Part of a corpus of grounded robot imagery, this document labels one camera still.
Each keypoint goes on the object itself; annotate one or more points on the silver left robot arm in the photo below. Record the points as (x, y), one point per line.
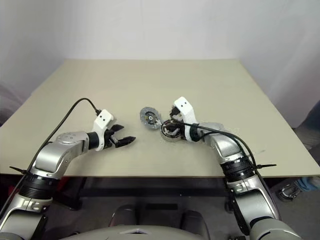
(50, 157)

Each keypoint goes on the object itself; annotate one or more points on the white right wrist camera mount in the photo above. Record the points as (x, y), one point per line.
(185, 107)

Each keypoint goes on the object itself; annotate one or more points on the grey motor housing copper windings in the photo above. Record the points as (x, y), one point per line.
(170, 139)

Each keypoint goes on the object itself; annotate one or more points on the chrome metal fitting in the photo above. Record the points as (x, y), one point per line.
(288, 193)

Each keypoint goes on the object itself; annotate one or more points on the round grey metal part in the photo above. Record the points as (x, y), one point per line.
(145, 116)

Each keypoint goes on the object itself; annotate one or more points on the black and silver rotor wheel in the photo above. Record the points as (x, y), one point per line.
(164, 130)

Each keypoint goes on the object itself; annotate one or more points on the blue cloth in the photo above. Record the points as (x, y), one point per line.
(308, 184)

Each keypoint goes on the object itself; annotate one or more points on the grey purple fabric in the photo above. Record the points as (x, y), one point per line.
(12, 105)

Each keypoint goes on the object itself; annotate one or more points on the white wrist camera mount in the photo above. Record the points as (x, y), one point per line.
(185, 107)
(102, 120)

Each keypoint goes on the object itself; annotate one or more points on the black zip tie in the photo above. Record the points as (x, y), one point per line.
(17, 170)
(267, 166)

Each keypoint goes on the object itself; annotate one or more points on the dark rounded hump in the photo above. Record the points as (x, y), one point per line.
(125, 215)
(195, 221)

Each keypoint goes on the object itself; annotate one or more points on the black table frame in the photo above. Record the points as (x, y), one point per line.
(150, 191)

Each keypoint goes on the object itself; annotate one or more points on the silver robot torso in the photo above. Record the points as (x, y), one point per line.
(137, 233)

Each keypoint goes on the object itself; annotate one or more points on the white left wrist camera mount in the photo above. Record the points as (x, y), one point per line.
(102, 120)

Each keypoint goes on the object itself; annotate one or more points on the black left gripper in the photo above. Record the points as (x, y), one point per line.
(110, 140)

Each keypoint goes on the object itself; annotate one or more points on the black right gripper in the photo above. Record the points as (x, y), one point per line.
(181, 131)

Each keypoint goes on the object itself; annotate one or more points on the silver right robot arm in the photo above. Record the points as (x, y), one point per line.
(225, 148)

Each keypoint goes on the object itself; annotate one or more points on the dark grey seat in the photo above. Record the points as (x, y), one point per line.
(311, 120)

